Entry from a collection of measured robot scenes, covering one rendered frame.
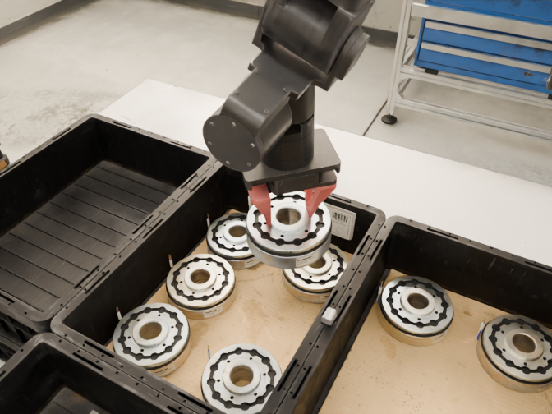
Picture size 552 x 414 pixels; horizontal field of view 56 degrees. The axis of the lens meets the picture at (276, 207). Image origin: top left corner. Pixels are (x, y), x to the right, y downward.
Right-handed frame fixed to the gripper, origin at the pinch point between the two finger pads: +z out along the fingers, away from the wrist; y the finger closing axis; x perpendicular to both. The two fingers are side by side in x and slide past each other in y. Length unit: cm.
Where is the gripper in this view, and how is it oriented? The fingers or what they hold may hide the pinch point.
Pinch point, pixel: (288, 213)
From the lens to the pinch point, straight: 61.7
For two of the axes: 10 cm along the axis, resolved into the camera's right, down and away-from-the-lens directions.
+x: -2.4, -6.8, 6.9
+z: 0.4, 7.1, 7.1
